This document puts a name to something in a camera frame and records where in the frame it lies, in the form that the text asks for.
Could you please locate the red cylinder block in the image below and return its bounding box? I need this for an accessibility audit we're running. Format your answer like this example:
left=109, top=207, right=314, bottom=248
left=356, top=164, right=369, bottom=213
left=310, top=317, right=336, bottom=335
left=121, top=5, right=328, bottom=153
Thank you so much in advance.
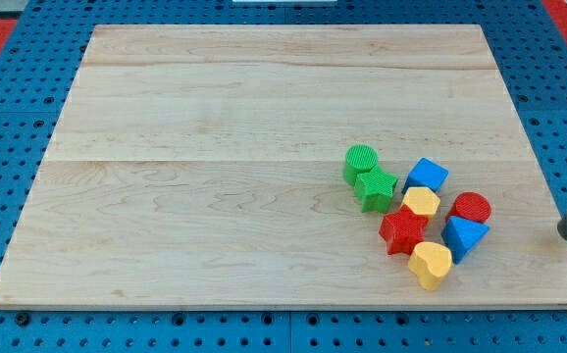
left=445, top=191, right=492, bottom=223

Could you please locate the blue triangle block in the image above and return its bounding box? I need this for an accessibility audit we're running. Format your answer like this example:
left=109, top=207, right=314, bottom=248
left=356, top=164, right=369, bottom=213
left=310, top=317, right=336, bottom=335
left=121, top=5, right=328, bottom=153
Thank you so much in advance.
left=441, top=216, right=490, bottom=265

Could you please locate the yellow heart block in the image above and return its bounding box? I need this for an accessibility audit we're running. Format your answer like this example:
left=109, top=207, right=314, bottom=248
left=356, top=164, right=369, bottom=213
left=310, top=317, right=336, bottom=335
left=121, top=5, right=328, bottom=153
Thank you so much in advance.
left=407, top=241, right=453, bottom=291

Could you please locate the yellow hexagon block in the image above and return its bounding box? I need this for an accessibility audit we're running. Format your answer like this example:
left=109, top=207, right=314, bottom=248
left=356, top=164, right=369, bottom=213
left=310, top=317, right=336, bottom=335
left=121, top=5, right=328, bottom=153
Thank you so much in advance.
left=401, top=186, right=440, bottom=222

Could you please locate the blue cube block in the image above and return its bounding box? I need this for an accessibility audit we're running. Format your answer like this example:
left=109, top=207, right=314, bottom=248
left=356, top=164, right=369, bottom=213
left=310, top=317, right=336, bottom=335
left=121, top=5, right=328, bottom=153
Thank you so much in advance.
left=401, top=158, right=449, bottom=194

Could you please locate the red star block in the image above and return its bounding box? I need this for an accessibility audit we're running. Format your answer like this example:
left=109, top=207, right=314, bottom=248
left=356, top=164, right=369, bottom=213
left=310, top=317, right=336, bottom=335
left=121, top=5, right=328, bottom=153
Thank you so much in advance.
left=379, top=205, right=429, bottom=255

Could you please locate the green star block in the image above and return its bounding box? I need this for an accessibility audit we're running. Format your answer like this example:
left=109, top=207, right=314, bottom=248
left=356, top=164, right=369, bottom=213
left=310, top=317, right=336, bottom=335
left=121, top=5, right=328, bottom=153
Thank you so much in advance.
left=354, top=166, right=398, bottom=214

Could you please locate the green cylinder block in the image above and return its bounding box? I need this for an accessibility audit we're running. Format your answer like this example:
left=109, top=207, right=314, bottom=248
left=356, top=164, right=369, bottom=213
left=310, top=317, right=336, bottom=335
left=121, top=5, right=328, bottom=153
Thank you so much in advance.
left=342, top=144, right=378, bottom=186

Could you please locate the wooden board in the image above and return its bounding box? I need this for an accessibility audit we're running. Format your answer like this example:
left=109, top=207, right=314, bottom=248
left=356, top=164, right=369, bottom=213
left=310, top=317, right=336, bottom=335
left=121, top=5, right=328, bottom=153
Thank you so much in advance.
left=0, top=25, right=567, bottom=311

